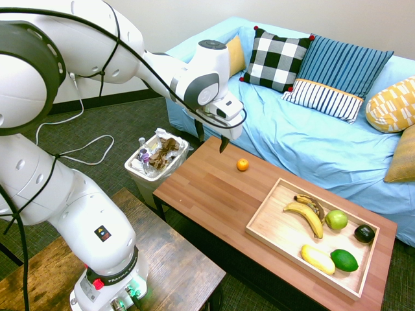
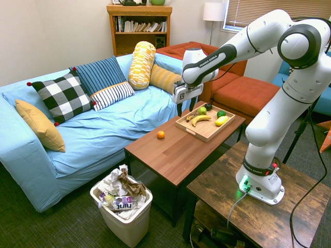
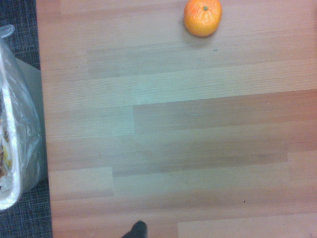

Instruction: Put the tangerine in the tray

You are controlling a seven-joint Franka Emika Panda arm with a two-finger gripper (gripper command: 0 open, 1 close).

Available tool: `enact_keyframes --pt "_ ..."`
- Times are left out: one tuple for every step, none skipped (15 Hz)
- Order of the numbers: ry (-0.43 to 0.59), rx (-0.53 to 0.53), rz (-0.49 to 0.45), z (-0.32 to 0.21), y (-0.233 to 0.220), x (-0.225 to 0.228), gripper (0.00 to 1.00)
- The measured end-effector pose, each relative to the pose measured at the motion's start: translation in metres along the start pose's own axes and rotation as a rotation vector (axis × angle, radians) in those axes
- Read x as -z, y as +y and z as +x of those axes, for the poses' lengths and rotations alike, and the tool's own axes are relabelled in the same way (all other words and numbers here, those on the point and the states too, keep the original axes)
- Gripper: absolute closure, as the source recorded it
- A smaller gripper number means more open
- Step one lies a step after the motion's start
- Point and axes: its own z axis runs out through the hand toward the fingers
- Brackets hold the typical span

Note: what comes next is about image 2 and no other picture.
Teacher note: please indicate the black object on shelf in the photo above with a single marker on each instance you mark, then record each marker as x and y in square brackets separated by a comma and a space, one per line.
[132, 2]

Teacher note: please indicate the reddish wooden coffee table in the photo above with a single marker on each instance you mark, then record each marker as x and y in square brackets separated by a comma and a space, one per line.
[168, 155]

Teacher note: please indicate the orange patterned cushion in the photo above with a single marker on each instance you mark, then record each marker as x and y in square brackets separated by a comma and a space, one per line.
[327, 137]

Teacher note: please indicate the crumpled brown paper bag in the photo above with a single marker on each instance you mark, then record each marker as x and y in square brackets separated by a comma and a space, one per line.
[129, 184]

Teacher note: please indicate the green lime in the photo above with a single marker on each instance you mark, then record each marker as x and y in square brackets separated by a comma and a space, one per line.
[221, 114]

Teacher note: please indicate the yellow banana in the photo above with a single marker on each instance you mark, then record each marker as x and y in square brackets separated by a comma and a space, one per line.
[199, 119]

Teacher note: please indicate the black device under table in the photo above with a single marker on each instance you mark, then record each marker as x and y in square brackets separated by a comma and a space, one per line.
[219, 235]

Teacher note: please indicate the yellow squash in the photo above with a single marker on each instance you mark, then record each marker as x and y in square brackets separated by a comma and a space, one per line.
[221, 121]

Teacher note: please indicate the blue armchair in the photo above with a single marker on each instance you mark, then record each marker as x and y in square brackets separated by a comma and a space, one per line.
[323, 103]

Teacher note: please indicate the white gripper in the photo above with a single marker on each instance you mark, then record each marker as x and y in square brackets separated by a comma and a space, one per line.
[187, 93]

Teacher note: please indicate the orange red sofa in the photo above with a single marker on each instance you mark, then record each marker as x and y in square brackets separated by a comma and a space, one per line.
[175, 50]

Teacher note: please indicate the clear hint water bottle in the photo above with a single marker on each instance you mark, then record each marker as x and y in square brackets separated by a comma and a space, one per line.
[121, 202]

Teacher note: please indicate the green apple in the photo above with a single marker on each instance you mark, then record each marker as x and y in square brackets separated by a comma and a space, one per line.
[202, 111]

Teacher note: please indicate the mustard yellow pillow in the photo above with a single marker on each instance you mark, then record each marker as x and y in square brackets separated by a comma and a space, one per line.
[41, 126]

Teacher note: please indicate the row of books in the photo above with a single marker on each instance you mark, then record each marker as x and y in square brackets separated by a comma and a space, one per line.
[139, 26]

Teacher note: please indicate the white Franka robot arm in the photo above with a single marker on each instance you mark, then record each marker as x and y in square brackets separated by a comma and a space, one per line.
[271, 116]

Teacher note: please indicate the rustic dark wood table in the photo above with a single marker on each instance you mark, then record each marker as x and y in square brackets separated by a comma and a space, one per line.
[258, 222]

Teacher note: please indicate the orange red ottoman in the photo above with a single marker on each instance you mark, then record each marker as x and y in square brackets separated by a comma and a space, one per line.
[245, 94]

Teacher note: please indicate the small black speaker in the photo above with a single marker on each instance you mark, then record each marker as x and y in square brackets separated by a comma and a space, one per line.
[160, 42]

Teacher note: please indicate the white shade floor lamp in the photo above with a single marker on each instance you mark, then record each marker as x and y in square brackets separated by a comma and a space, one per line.
[213, 11]

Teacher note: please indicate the dark avocado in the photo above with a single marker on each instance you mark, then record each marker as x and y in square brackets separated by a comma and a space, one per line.
[208, 106]

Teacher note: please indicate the green bowl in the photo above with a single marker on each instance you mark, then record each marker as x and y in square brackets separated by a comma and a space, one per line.
[157, 2]

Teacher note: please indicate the white navy striped pillow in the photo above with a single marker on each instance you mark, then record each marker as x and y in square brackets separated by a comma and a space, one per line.
[112, 95]

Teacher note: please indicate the yellow patterned bolster pillow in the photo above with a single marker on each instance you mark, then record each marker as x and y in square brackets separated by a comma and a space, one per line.
[141, 64]

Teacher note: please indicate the crumpled white paper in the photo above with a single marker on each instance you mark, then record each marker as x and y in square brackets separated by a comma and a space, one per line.
[111, 182]

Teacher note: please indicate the light blue sofa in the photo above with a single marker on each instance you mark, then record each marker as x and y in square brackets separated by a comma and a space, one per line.
[103, 129]

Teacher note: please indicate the window blinds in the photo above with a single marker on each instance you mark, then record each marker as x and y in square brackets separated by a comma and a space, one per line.
[258, 10]

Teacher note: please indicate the white plastic trash bin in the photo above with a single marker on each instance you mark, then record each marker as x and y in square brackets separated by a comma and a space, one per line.
[129, 230]

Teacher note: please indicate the brown overripe banana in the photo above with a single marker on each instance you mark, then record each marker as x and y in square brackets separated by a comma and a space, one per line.
[189, 117]

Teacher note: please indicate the black camera tripod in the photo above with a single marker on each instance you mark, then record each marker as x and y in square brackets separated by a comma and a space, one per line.
[297, 134]

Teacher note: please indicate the ochre striped pillow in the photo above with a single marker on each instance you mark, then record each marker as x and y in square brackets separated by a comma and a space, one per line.
[164, 78]

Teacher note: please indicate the wooden bookshelf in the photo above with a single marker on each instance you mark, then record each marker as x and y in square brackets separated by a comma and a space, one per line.
[139, 10]

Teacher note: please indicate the blue striped pillow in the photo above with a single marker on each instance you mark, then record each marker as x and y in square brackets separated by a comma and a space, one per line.
[101, 72]

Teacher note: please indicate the light wooden tray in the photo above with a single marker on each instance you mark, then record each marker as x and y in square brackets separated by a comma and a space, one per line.
[207, 130]

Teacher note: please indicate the orange tangerine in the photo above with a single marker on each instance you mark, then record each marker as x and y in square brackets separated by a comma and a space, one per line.
[161, 135]

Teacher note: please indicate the black white checkered pillow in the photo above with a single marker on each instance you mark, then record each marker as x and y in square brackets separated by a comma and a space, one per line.
[62, 95]

